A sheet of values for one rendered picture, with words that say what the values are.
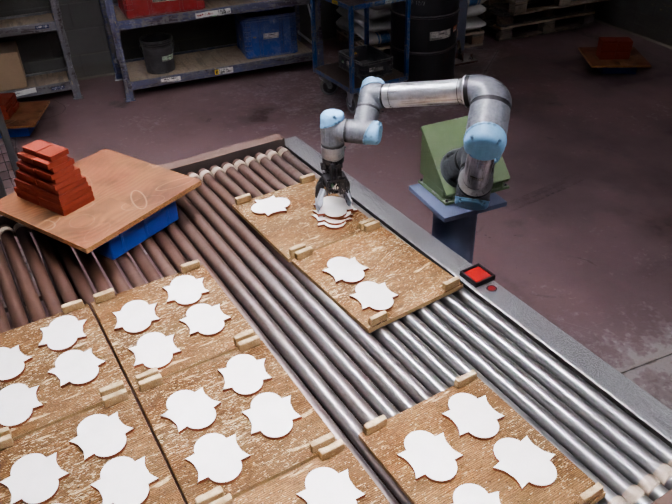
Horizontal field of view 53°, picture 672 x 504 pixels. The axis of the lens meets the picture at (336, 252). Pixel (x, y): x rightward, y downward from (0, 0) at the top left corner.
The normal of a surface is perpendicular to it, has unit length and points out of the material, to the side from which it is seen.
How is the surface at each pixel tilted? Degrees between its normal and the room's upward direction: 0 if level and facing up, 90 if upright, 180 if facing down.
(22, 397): 0
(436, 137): 45
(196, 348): 0
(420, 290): 0
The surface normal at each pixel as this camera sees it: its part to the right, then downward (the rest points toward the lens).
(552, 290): -0.03, -0.82
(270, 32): 0.34, 0.53
